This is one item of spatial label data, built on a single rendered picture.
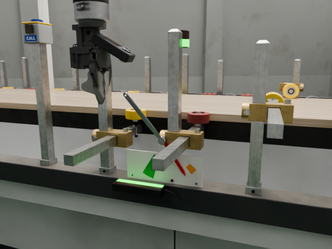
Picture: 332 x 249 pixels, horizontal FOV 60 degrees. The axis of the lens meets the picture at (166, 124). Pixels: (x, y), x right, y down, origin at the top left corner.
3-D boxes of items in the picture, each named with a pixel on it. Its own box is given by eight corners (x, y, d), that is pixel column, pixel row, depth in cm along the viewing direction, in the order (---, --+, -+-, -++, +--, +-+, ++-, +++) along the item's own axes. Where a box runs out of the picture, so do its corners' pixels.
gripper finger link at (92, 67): (98, 86, 78) (97, 54, 77) (104, 86, 78) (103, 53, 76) (89, 87, 74) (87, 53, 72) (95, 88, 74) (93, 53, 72)
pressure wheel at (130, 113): (149, 138, 113) (149, 108, 111) (130, 140, 109) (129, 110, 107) (141, 133, 120) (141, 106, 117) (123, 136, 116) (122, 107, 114)
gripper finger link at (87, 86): (86, 103, 81) (84, 69, 79) (104, 104, 79) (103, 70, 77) (79, 104, 78) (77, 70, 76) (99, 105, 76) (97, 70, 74)
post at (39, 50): (49, 166, 109) (39, 43, 100) (39, 165, 110) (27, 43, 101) (57, 162, 113) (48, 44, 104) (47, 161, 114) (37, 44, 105)
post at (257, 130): (258, 207, 85) (269, 39, 76) (246, 205, 87) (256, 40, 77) (258, 202, 89) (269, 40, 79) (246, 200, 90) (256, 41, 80)
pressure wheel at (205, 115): (206, 145, 101) (207, 113, 99) (184, 144, 104) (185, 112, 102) (210, 140, 109) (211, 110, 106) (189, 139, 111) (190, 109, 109)
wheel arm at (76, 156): (74, 169, 75) (73, 154, 74) (63, 168, 76) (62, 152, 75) (142, 133, 115) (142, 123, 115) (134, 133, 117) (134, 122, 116)
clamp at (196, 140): (200, 150, 87) (200, 134, 86) (158, 146, 92) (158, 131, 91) (204, 145, 92) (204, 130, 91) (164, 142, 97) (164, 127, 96)
